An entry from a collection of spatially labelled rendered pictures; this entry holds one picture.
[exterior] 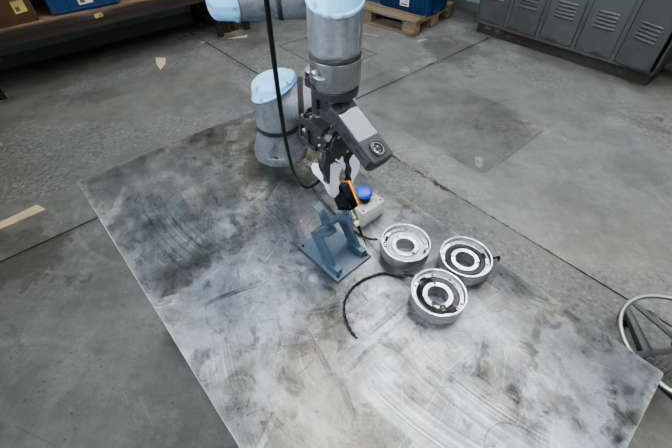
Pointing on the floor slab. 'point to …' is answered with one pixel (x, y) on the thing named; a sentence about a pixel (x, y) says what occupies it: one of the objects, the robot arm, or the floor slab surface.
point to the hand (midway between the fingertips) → (343, 189)
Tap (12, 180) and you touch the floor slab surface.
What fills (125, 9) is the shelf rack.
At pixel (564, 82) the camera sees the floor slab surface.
